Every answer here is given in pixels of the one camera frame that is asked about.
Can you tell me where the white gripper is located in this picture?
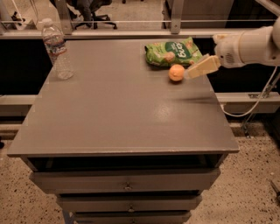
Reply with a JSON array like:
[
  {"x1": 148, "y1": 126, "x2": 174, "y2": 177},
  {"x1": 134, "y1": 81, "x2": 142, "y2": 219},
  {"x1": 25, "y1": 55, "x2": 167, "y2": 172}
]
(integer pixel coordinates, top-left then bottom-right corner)
[{"x1": 184, "y1": 32, "x2": 244, "y2": 80}]

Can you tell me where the orange fruit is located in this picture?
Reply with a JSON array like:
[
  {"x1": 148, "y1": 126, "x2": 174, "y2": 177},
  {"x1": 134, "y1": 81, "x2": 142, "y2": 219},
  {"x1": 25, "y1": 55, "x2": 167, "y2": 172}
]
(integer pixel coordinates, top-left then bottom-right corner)
[{"x1": 168, "y1": 64, "x2": 185, "y2": 81}]

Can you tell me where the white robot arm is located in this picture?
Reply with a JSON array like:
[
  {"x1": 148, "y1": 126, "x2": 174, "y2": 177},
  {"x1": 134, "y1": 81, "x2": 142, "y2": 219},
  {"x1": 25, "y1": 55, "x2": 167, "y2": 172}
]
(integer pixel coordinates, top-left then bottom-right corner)
[{"x1": 184, "y1": 17, "x2": 280, "y2": 79}]

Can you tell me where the green rice chip bag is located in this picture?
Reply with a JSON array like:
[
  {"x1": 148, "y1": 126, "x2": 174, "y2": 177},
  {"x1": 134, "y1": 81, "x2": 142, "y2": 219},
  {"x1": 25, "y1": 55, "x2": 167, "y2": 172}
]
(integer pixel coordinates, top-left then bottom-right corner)
[{"x1": 144, "y1": 38, "x2": 202, "y2": 67}]

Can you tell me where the grey drawer cabinet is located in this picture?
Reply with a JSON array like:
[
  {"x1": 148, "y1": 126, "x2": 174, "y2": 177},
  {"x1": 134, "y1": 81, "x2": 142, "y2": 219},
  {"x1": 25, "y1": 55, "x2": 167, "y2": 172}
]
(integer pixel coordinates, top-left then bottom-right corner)
[{"x1": 7, "y1": 38, "x2": 241, "y2": 224}]

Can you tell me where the black office chair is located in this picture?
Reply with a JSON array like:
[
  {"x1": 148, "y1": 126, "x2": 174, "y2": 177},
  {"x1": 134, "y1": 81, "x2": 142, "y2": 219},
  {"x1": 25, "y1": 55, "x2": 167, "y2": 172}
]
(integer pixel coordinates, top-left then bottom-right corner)
[{"x1": 66, "y1": 0, "x2": 117, "y2": 29}]

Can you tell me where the clear plastic water bottle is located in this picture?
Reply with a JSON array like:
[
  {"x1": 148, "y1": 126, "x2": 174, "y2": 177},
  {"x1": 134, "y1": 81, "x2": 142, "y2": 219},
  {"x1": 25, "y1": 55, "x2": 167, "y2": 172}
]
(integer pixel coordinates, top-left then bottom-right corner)
[{"x1": 41, "y1": 18, "x2": 74, "y2": 80}]

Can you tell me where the top grey drawer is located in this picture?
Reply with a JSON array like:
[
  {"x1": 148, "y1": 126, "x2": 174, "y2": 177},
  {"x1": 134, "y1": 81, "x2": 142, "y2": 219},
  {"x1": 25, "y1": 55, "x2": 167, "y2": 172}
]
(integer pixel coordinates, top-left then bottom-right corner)
[{"x1": 30, "y1": 168, "x2": 220, "y2": 194}]

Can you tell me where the grey drawer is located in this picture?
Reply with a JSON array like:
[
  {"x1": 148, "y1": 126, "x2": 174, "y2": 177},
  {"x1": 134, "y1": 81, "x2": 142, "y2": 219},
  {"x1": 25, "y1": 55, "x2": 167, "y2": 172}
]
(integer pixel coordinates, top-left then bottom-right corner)
[
  {"x1": 57, "y1": 195, "x2": 202, "y2": 213},
  {"x1": 30, "y1": 168, "x2": 220, "y2": 194},
  {"x1": 74, "y1": 211, "x2": 191, "y2": 224}
]

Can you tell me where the middle grey drawer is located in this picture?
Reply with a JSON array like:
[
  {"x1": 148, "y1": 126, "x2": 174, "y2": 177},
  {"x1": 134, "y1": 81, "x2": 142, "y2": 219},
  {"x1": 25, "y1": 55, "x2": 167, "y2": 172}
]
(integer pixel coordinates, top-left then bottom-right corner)
[{"x1": 57, "y1": 195, "x2": 202, "y2": 213}]

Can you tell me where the bottom grey drawer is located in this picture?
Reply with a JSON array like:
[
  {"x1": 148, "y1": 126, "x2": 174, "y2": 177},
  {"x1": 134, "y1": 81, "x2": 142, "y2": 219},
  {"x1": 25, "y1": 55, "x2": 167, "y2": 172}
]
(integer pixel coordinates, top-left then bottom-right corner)
[{"x1": 74, "y1": 211, "x2": 191, "y2": 224}]

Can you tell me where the white cable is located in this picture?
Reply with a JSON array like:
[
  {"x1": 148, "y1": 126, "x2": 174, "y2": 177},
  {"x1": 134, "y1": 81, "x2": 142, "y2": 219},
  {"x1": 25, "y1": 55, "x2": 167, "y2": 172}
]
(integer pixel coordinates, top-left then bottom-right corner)
[{"x1": 221, "y1": 65, "x2": 278, "y2": 118}]

